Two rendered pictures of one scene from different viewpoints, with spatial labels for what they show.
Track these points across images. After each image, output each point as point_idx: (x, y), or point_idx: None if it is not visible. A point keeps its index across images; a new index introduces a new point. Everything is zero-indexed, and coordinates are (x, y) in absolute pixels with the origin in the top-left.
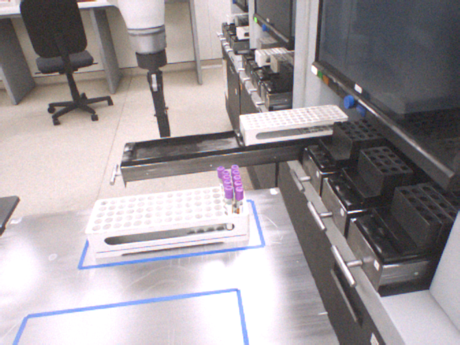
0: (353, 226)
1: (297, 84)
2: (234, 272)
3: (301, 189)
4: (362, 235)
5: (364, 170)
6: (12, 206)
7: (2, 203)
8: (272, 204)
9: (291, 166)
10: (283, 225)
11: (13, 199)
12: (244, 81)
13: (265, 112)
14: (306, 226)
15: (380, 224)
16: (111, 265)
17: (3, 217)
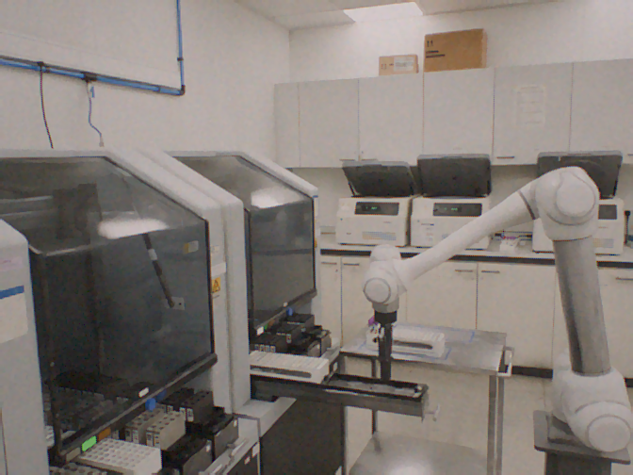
0: (322, 341)
1: (222, 386)
2: None
3: None
4: (325, 336)
5: (294, 338)
6: (534, 437)
7: (546, 442)
8: (350, 346)
9: (282, 411)
10: (354, 340)
11: (538, 443)
12: None
13: (298, 367)
14: (300, 418)
15: (316, 334)
16: None
17: (536, 430)
